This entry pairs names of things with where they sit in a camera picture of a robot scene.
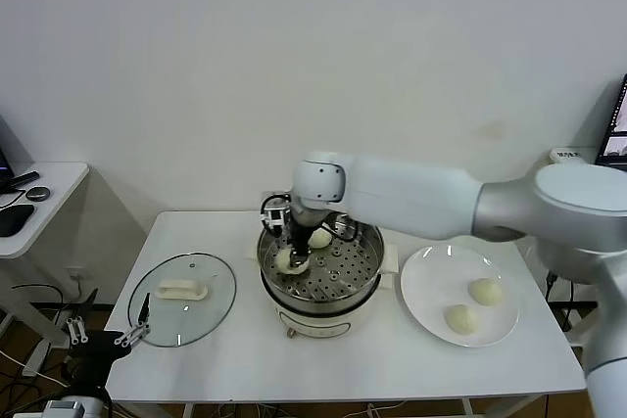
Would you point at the white side desk with laptop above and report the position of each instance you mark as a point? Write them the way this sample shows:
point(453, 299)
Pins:
point(552, 156)

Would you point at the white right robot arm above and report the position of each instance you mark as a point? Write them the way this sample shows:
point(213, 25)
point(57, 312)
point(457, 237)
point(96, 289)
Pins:
point(416, 198)

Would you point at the printed label sticker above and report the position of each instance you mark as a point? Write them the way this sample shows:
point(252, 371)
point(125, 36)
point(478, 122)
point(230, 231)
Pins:
point(568, 154)

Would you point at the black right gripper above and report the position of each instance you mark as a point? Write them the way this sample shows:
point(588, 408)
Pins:
point(300, 234)

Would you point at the cream electric cooking pot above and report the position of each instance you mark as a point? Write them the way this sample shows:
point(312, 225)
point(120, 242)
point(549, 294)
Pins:
point(318, 325)

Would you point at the white steamed baozi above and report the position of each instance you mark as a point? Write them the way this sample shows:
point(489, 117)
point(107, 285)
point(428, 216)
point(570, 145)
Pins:
point(462, 320)
point(321, 240)
point(285, 266)
point(485, 292)

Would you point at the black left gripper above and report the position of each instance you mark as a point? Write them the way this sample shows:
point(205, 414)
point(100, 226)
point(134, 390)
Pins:
point(93, 347)

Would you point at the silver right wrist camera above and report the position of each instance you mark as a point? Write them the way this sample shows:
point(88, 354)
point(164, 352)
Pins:
point(275, 216)

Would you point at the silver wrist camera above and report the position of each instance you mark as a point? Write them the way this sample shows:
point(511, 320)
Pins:
point(275, 216)
point(63, 408)

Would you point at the black computer mouse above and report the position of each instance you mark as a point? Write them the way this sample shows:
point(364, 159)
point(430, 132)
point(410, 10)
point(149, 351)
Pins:
point(14, 219)
point(38, 194)

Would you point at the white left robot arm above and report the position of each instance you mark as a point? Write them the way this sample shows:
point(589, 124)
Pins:
point(90, 405)

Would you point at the white round plate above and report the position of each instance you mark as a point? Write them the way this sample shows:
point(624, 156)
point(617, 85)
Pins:
point(431, 291)

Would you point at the white wall socket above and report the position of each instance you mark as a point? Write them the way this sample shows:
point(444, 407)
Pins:
point(78, 273)

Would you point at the black open laptop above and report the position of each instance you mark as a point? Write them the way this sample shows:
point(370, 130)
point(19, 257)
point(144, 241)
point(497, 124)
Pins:
point(614, 144)

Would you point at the black remote control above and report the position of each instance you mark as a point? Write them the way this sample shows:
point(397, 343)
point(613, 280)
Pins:
point(24, 180)

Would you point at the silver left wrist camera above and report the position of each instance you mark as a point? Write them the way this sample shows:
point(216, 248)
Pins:
point(63, 408)

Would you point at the stainless steel steamer basket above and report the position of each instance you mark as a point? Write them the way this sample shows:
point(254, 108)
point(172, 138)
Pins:
point(343, 266)

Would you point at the dark computer monitor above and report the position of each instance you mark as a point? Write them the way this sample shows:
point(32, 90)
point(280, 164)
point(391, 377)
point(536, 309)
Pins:
point(4, 163)

